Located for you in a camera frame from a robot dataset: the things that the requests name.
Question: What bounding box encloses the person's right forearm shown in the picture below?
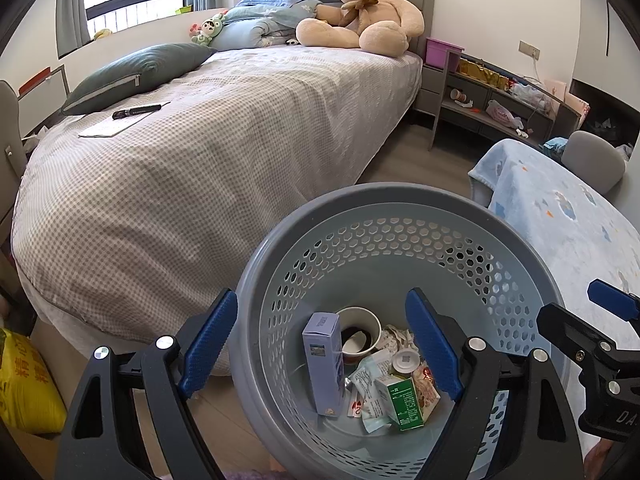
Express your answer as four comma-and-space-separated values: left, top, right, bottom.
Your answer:
582, 442, 621, 480

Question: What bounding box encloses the dark green pillow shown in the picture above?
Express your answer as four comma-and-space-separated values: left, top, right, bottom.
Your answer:
60, 42, 218, 117

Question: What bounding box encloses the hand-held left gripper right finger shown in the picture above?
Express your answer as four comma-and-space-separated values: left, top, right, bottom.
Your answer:
404, 287, 586, 480

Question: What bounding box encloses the white tissue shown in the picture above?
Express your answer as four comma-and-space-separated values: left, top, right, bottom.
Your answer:
382, 325, 416, 353

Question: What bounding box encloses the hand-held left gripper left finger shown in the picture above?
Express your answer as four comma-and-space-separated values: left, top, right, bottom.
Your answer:
55, 287, 239, 480

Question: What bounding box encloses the red cream snack wrapper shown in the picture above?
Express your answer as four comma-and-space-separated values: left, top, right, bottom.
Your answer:
411, 364, 442, 418

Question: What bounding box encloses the large beige teddy bear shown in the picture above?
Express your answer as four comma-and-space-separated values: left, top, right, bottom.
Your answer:
295, 0, 426, 58

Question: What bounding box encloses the pink plastic bag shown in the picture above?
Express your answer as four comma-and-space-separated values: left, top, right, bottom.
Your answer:
486, 99, 525, 130

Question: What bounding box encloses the long purple carton box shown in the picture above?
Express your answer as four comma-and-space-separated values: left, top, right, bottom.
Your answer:
301, 311, 346, 417

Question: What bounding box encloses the pink gift bag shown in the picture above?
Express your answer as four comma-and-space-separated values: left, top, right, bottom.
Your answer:
542, 77, 568, 106

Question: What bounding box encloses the green plush doll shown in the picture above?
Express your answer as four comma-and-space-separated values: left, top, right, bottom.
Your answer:
190, 12, 227, 47

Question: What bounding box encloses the bed with checked cover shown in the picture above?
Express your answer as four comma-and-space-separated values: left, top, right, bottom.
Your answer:
0, 0, 436, 376

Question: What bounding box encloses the gold foil package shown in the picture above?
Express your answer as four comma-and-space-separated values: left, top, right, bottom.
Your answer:
457, 57, 508, 90

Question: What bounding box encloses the white plastic bag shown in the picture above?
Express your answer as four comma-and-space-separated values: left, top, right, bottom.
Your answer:
507, 80, 556, 111

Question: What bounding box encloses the grey perforated waste basket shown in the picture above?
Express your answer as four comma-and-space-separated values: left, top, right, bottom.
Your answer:
227, 182, 576, 480

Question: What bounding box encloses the white green medicine box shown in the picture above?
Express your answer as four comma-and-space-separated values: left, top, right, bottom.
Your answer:
374, 376, 426, 432

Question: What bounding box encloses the blue folded quilt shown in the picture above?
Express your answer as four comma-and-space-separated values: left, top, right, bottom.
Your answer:
212, 0, 337, 52

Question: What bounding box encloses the grey padded chair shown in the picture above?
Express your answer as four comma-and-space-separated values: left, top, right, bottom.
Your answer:
562, 131, 627, 197

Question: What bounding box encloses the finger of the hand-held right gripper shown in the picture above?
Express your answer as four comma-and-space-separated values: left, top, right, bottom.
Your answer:
587, 280, 640, 322
536, 302, 622, 377

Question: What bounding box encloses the white bottle cap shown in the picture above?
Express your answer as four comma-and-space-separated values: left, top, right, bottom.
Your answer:
391, 349, 422, 376

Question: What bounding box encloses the light blue printed blanket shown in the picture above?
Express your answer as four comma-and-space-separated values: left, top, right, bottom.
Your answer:
467, 138, 640, 453

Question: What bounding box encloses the white paper sheet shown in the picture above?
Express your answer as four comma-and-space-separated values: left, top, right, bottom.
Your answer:
77, 101, 172, 138

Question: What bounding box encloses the black marker pen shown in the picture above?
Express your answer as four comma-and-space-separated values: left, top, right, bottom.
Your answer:
111, 103, 163, 121

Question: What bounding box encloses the grey shelf unit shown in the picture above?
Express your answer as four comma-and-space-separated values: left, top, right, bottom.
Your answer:
414, 47, 586, 151

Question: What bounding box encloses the light blue plastic packet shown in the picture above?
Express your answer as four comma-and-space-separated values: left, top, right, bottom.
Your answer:
348, 350, 396, 433

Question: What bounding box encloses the red patterned paper cup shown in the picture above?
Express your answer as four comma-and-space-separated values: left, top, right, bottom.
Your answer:
336, 306, 383, 366

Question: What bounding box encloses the yellow plastic bag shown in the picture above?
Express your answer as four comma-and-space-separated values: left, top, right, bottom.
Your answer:
0, 327, 68, 436

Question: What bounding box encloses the pink storage box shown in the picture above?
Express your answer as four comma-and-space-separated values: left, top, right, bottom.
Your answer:
425, 36, 466, 73

